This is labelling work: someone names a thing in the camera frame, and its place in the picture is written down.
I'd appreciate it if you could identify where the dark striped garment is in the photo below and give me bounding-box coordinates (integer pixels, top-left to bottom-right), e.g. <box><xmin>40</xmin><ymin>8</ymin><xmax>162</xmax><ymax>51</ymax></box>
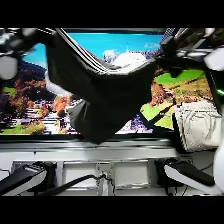
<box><xmin>44</xmin><ymin>28</ymin><xmax>178</xmax><ymax>145</ymax></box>

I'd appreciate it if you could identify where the white garment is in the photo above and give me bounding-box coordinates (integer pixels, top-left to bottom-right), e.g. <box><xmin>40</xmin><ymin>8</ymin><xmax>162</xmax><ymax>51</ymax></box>
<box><xmin>174</xmin><ymin>99</ymin><xmax>224</xmax><ymax>153</ymax></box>

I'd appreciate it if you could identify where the black cable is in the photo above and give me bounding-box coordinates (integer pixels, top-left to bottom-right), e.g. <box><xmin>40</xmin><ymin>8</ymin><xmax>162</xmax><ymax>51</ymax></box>
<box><xmin>35</xmin><ymin>172</ymin><xmax>113</xmax><ymax>197</ymax></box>

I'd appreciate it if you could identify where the black garment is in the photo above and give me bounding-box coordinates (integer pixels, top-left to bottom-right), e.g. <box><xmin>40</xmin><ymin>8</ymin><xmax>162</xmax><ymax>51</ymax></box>
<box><xmin>171</xmin><ymin>112</ymin><xmax>188</xmax><ymax>155</ymax></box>

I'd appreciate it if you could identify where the silver frame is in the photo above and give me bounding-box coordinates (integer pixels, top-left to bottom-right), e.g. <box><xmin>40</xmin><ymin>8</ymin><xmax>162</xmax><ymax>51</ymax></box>
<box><xmin>0</xmin><ymin>139</ymin><xmax>224</xmax><ymax>197</ymax></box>

